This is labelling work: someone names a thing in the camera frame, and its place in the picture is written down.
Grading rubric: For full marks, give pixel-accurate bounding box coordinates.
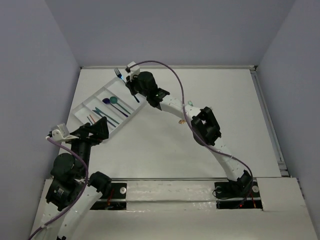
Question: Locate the blue knife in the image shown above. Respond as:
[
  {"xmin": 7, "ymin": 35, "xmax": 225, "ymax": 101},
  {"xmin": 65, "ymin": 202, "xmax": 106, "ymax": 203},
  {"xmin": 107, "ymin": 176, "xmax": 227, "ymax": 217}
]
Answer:
[{"xmin": 91, "ymin": 109, "xmax": 117, "ymax": 128}]

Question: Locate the teal knife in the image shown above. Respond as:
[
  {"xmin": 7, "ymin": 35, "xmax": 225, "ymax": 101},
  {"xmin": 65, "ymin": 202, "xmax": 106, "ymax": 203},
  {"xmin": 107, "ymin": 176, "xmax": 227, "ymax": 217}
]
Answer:
[{"xmin": 92, "ymin": 107, "xmax": 120, "ymax": 125}]

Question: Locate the blue metal fork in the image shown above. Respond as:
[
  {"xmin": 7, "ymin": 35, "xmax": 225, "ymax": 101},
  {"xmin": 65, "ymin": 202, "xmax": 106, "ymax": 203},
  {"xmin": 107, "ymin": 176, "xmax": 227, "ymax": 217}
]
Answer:
[{"xmin": 114, "ymin": 67, "xmax": 140, "ymax": 103}]

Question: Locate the purple metal spoon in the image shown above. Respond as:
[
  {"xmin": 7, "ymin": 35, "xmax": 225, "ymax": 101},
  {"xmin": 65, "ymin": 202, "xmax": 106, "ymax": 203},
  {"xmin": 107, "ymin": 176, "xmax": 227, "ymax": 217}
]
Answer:
[{"xmin": 102, "ymin": 98, "xmax": 128, "ymax": 118}]

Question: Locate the teal spoon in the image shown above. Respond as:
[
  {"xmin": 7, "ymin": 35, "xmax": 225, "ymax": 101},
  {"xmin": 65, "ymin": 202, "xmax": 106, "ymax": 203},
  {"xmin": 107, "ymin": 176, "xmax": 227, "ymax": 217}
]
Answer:
[{"xmin": 110, "ymin": 96, "xmax": 131, "ymax": 115}]

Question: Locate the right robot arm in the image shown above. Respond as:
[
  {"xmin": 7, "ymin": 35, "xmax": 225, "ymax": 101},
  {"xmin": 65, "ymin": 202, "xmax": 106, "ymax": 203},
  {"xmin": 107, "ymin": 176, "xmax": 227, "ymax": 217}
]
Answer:
[{"xmin": 125, "ymin": 68, "xmax": 253, "ymax": 196}]

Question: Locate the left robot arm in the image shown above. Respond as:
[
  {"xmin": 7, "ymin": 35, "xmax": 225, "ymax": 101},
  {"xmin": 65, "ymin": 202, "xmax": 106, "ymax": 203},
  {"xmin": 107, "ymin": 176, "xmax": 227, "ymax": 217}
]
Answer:
[{"xmin": 29, "ymin": 117, "xmax": 112, "ymax": 240}]

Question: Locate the white divided utensil tray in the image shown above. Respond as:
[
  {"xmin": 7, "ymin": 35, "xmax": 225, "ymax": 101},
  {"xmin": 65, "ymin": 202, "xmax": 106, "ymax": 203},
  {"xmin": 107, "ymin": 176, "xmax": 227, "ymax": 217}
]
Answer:
[{"xmin": 71, "ymin": 77, "xmax": 147, "ymax": 138}]

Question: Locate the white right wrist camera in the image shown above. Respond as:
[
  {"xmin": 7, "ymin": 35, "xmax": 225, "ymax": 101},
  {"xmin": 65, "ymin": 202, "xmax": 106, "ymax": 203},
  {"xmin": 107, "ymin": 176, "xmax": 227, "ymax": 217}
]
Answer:
[{"xmin": 125, "ymin": 61, "xmax": 140, "ymax": 77}]

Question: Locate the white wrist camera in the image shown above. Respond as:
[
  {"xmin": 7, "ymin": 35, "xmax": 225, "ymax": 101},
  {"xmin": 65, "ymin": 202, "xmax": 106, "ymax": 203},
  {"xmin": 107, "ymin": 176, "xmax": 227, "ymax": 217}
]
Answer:
[
  {"xmin": 125, "ymin": 61, "xmax": 140, "ymax": 77},
  {"xmin": 46, "ymin": 123, "xmax": 78, "ymax": 143}
]

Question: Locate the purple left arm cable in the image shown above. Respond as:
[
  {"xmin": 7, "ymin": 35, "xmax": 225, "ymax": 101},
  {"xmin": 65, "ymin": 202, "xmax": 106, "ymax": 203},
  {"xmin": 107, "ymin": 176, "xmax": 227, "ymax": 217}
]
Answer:
[{"xmin": 27, "ymin": 137, "xmax": 90, "ymax": 240}]

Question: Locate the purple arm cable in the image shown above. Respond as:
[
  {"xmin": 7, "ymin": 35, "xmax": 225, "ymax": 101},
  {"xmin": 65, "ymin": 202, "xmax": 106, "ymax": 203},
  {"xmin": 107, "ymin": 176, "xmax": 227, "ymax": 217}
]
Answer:
[
  {"xmin": 127, "ymin": 60, "xmax": 254, "ymax": 208},
  {"xmin": 27, "ymin": 137, "xmax": 90, "ymax": 240}
]

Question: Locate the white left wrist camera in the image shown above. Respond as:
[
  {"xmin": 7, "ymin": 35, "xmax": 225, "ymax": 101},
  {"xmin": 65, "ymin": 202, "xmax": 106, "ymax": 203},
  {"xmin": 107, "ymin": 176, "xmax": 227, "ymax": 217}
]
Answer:
[{"xmin": 46, "ymin": 123, "xmax": 78, "ymax": 143}]

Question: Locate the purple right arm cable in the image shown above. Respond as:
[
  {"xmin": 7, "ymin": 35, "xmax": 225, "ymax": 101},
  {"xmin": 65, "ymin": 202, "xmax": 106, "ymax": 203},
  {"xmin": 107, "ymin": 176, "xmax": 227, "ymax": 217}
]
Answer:
[{"xmin": 127, "ymin": 60, "xmax": 254, "ymax": 208}]

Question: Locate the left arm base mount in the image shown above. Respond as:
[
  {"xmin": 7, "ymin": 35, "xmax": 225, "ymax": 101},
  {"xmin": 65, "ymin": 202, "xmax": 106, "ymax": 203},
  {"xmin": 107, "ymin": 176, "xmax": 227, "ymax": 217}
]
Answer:
[{"xmin": 90, "ymin": 181, "xmax": 127, "ymax": 211}]

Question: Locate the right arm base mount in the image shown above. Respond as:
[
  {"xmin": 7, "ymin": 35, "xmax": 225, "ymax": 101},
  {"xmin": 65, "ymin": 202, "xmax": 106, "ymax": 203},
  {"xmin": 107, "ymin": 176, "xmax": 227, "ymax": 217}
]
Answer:
[{"xmin": 212, "ymin": 180, "xmax": 263, "ymax": 210}]

